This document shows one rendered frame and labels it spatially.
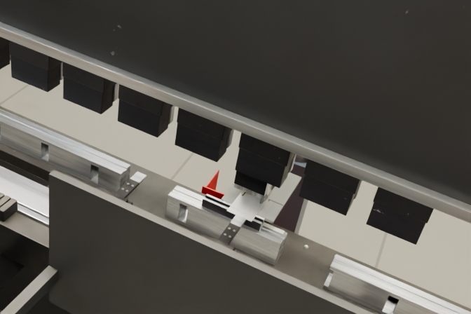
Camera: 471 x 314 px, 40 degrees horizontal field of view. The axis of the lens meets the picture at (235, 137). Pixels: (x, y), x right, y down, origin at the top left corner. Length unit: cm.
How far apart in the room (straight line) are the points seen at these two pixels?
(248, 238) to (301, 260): 19
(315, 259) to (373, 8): 100
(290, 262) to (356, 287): 23
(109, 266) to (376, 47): 80
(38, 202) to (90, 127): 204
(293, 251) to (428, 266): 160
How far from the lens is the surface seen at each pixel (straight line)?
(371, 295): 201
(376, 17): 136
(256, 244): 204
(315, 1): 139
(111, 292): 169
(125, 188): 204
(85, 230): 159
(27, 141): 234
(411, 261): 361
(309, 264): 211
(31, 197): 204
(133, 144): 392
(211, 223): 207
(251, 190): 195
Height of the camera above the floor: 233
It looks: 35 degrees down
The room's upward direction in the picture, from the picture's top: 11 degrees clockwise
